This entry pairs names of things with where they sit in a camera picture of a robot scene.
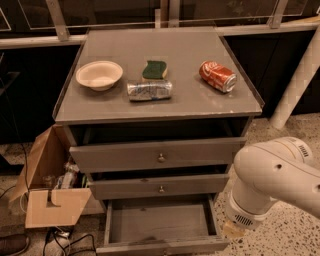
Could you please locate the grey bottom drawer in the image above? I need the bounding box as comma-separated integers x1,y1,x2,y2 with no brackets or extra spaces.
96,194,229,256

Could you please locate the grey drawer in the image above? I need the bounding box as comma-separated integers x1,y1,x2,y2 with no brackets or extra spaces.
89,174,229,200
70,137,245,173
96,194,229,256

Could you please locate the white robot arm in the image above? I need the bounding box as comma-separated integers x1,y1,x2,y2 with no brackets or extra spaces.
223,137,320,238

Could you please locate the grey middle drawer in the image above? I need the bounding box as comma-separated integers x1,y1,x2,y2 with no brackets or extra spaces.
89,174,229,200

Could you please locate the grey top drawer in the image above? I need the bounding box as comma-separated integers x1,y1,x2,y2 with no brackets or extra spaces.
70,137,245,173

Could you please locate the grey drawer cabinet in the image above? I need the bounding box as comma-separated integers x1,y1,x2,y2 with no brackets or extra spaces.
52,27,266,208

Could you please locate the red cola can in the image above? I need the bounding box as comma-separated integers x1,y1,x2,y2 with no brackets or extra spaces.
199,61,237,93

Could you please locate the silver crushed can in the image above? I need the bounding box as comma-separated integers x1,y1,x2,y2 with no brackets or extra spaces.
127,80,173,101

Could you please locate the plastic bottle in box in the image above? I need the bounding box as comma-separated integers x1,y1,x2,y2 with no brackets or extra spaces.
61,163,79,189

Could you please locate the green yellow sponge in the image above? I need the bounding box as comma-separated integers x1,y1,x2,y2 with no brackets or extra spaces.
142,60,167,81

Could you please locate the open cardboard box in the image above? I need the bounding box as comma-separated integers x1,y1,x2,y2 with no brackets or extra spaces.
9,125,104,228

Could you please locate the white diagonal pole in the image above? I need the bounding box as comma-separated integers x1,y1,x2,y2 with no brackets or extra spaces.
270,26,320,130

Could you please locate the beige paper bowl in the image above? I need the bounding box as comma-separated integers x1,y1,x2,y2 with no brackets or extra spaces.
76,61,123,91

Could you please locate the dark shoe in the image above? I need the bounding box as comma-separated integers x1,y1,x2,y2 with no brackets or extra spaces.
0,234,30,256

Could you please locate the black floor cable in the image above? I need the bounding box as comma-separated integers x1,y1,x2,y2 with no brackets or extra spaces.
42,227,98,256

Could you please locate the metal railing frame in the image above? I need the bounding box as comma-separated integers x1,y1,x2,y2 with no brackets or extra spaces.
0,0,320,49

